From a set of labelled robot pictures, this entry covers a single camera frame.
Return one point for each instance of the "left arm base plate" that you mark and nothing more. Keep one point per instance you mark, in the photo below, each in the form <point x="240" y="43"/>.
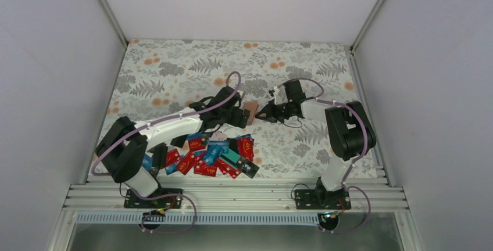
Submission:
<point x="132" y="201"/>

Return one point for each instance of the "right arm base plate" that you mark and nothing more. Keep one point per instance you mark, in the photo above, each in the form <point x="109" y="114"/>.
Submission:
<point x="311" y="199"/>

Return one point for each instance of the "black card left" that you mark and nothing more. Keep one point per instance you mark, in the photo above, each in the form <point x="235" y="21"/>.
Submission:
<point x="179" y="141"/>

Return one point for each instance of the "blue card far left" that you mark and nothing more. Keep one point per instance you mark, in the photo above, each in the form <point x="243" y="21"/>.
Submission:
<point x="147" y="162"/>

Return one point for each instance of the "white pink card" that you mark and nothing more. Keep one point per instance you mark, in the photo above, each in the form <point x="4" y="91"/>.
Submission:
<point x="218" y="136"/>

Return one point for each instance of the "teal card with black stripe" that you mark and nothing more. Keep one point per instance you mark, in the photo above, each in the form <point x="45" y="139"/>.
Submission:
<point x="230" y="157"/>

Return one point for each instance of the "red card lower left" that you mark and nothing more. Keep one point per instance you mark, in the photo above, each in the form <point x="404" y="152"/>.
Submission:
<point x="186" y="163"/>

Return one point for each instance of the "aluminium rail frame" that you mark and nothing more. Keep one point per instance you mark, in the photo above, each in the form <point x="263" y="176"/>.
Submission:
<point x="207" y="200"/>

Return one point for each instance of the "floral patterned table mat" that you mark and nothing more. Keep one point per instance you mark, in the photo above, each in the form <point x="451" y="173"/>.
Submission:
<point x="159" y="77"/>

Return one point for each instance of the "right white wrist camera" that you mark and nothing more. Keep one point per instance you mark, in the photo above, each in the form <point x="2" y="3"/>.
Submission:
<point x="274" y="95"/>

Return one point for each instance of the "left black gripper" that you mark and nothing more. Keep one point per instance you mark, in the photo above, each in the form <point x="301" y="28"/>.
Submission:
<point x="235" y="121"/>

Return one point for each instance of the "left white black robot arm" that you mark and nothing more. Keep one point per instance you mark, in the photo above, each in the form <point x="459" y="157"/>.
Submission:
<point x="123" y="147"/>

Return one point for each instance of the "black vip logo card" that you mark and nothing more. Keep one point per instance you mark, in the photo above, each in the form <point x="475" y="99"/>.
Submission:
<point x="247" y="167"/>

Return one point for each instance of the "red vip card right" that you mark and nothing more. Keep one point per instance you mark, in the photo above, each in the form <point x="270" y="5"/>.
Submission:
<point x="245" y="148"/>

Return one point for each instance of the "red vip card upper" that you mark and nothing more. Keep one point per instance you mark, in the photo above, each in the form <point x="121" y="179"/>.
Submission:
<point x="196" y="143"/>

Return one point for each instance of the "red vip card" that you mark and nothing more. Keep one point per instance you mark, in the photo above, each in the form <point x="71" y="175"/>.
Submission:
<point x="205" y="170"/>
<point x="245" y="148"/>
<point x="196" y="143"/>

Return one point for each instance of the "blue diamond card centre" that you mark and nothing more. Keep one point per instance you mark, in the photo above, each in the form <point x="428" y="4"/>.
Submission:
<point x="214" y="150"/>

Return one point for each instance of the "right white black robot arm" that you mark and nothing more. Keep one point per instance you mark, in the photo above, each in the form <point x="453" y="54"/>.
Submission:
<point x="350" y="133"/>

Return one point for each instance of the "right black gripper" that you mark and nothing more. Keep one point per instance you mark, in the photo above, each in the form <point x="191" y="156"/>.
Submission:
<point x="268" y="110"/>

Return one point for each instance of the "red vip card bottom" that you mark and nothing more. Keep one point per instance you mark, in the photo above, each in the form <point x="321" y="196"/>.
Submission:
<point x="205" y="170"/>

